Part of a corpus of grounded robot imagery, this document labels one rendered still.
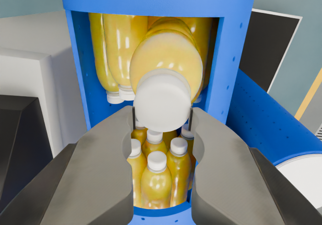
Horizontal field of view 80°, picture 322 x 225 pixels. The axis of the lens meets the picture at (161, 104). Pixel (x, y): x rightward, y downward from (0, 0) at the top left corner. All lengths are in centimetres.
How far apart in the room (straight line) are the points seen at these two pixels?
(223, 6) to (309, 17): 155
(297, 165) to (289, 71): 120
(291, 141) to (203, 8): 59
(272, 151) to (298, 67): 121
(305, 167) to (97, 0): 69
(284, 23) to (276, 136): 91
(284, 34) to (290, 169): 101
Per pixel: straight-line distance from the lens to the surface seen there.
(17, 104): 38
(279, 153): 71
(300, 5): 172
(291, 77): 187
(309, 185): 81
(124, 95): 36
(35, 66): 37
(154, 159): 40
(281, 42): 154
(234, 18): 26
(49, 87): 40
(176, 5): 22
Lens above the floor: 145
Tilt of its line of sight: 61 degrees down
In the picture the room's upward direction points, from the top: 180 degrees clockwise
